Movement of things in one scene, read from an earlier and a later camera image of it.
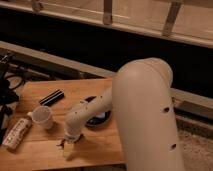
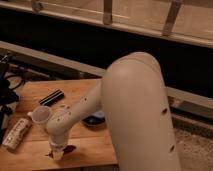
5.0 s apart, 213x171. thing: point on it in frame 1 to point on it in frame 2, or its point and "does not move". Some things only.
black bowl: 100,119 does not move
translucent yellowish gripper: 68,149 to 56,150
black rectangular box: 52,97 does not move
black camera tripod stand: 8,93 does not move
